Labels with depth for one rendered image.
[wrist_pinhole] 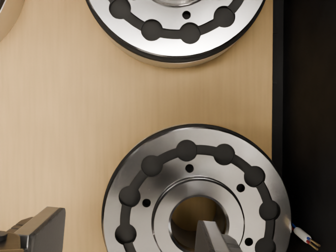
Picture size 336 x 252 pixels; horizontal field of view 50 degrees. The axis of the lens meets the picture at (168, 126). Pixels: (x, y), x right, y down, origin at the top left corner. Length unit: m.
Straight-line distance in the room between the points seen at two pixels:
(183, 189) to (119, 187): 0.03
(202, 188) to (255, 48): 0.09
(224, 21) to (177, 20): 0.03
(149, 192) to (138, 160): 0.02
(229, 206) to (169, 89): 0.08
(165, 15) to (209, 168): 0.08
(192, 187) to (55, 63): 0.11
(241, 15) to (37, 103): 0.13
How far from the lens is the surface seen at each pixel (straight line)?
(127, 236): 0.20
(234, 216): 0.19
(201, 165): 0.19
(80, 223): 0.23
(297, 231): 0.21
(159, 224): 0.19
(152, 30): 0.20
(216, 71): 0.22
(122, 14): 0.20
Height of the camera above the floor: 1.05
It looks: 88 degrees down
